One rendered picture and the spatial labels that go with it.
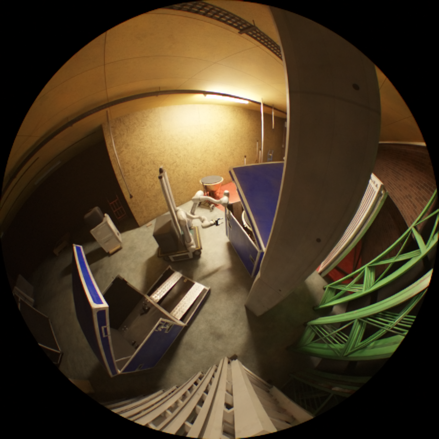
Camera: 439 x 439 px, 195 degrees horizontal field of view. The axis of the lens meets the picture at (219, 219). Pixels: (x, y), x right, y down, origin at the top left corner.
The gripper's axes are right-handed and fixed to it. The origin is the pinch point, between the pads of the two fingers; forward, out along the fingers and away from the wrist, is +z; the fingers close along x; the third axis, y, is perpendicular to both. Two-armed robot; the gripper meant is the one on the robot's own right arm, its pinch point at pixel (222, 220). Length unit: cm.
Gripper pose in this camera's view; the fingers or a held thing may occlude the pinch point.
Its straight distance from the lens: 231.3
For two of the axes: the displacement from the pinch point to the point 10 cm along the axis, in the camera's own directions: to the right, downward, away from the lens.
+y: 3.5, 5.8, -7.3
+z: 9.3, -2.8, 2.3
